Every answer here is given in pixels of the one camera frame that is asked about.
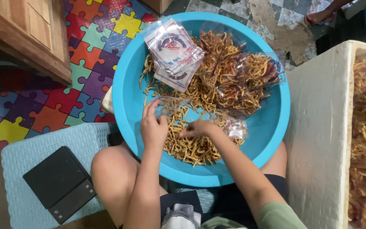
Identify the stack of empty printed bags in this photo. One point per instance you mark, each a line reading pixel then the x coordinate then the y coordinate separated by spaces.
pixel 172 51

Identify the brown wooden cabinet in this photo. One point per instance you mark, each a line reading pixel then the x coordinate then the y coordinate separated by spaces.
pixel 21 28

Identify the brown cardboard box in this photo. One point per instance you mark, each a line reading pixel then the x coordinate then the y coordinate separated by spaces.
pixel 157 4

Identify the clear plastic bag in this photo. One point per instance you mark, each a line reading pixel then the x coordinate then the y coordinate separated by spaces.
pixel 172 105

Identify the person's right leg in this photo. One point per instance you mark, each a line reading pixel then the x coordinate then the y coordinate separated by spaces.
pixel 276 162

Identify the small part-filled snack packet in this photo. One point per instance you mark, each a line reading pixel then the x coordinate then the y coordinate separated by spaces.
pixel 235 127

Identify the heap of fried snack sticks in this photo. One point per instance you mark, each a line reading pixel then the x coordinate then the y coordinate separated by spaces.
pixel 192 149

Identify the light blue plastic stool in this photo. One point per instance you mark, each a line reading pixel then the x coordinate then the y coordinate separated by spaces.
pixel 21 165

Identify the black digital scale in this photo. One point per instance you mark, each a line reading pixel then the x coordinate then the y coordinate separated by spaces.
pixel 57 181

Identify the colourful puzzle floor mat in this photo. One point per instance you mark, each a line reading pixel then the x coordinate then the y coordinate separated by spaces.
pixel 87 41

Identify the blue plastic basin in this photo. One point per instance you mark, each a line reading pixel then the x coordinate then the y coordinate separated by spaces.
pixel 125 95

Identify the green shirt sleeve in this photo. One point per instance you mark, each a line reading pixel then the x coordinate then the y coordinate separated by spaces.
pixel 280 218

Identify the person's left leg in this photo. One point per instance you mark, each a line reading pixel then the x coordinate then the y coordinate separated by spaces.
pixel 113 178

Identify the white styrofoam box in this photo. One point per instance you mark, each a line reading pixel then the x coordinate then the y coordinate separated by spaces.
pixel 316 133

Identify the white plastic bag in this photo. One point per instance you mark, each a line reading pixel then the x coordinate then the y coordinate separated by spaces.
pixel 107 101

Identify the dark shorts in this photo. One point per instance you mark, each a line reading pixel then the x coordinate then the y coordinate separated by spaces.
pixel 230 203

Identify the person's leg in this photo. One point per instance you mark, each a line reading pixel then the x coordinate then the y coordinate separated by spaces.
pixel 113 178
pixel 276 162

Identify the person's left hand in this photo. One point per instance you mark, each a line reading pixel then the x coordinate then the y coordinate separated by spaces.
pixel 152 130

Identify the filled snack packet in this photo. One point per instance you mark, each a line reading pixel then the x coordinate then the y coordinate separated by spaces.
pixel 219 47
pixel 262 70
pixel 237 93

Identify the person's right fingers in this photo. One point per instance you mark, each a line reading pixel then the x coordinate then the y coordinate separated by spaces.
pixel 187 132

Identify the person's right hand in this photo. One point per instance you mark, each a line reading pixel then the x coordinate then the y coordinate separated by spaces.
pixel 203 128

